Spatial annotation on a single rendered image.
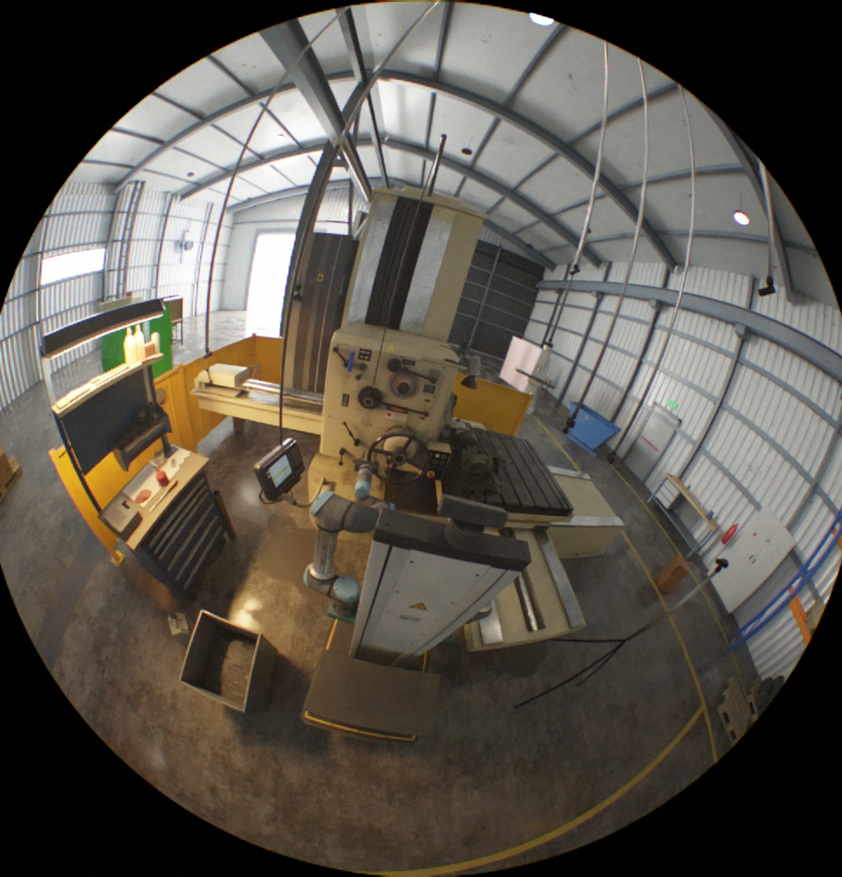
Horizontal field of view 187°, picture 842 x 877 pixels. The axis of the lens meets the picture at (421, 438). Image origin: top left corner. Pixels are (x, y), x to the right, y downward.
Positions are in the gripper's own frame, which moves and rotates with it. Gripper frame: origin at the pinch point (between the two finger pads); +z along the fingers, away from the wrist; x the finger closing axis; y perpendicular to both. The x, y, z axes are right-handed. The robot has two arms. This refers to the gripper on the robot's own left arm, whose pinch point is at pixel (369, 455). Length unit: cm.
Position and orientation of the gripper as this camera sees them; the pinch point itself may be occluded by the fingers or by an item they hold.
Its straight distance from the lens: 150.9
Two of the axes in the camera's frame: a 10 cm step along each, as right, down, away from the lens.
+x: -9.8, -1.6, -1.4
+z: -0.4, -5.2, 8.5
